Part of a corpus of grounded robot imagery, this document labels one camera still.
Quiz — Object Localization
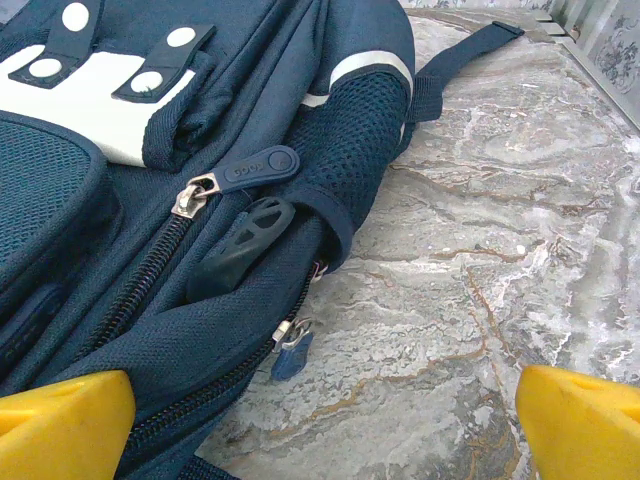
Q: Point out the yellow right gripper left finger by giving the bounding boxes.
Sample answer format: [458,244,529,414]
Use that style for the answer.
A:
[0,369,137,480]

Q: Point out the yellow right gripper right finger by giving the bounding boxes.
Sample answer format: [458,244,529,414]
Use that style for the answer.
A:
[515,364,640,480]

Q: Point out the navy blue school backpack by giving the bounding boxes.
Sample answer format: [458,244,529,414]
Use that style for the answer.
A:
[0,0,526,480]

